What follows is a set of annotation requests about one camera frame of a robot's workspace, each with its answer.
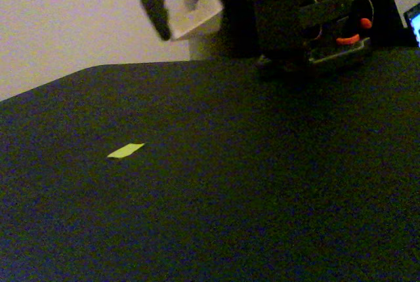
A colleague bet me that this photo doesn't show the white notched plastic wedge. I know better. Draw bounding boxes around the white notched plastic wedge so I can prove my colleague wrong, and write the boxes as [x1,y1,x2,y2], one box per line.
[169,0,227,43]

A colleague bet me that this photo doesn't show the dark desk mat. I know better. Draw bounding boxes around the dark desk mat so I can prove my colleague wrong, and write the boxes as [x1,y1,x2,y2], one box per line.
[0,45,420,282]

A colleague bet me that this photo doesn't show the yellow-green sticky note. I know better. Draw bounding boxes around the yellow-green sticky note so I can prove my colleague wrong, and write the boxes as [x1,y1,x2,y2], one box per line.
[106,142,146,159]

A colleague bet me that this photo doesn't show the black clamp with orange tips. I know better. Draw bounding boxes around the black clamp with orange tips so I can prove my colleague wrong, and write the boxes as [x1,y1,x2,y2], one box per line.
[347,0,375,44]
[335,33,361,46]

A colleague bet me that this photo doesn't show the laptop with lit screen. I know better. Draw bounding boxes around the laptop with lit screen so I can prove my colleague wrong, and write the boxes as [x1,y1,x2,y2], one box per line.
[403,2,420,49]

